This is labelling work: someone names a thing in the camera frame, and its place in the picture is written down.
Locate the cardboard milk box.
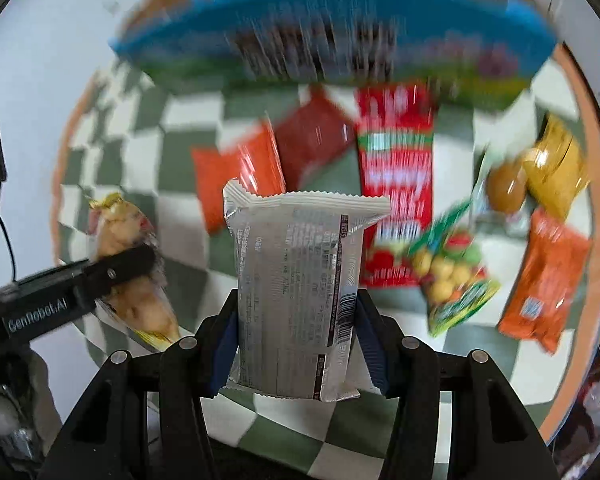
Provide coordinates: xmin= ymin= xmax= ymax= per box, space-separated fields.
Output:
xmin=111 ymin=0 xmax=557 ymax=110

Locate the silver snack packet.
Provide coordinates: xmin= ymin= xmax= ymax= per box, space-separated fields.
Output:
xmin=223 ymin=179 xmax=390 ymax=402

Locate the dark red snack packet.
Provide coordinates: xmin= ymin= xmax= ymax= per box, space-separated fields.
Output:
xmin=274 ymin=87 xmax=356 ymax=192

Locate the yellow snack packet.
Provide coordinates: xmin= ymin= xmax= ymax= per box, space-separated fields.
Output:
xmin=520 ymin=113 xmax=590 ymax=222

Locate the watermelon candy bag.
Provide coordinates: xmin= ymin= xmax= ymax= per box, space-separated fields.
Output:
xmin=406 ymin=200 xmax=500 ymax=337

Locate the yellow biscuit snack bag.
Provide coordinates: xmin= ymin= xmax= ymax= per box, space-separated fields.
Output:
xmin=88 ymin=192 xmax=181 ymax=350

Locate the orange rice cracker packet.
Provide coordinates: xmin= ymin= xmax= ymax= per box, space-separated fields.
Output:
xmin=498 ymin=207 xmax=591 ymax=354

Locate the red long snack packet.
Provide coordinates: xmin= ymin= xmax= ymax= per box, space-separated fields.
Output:
xmin=356 ymin=82 xmax=434 ymax=288

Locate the orange snack packet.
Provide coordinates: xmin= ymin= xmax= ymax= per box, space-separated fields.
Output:
xmin=190 ymin=119 xmax=286 ymax=234

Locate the packaged braised egg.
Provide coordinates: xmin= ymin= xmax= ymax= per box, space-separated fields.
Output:
xmin=469 ymin=148 xmax=531 ymax=238

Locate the green white checkered mat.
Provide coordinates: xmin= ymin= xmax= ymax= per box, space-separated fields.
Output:
xmin=49 ymin=44 xmax=600 ymax=480

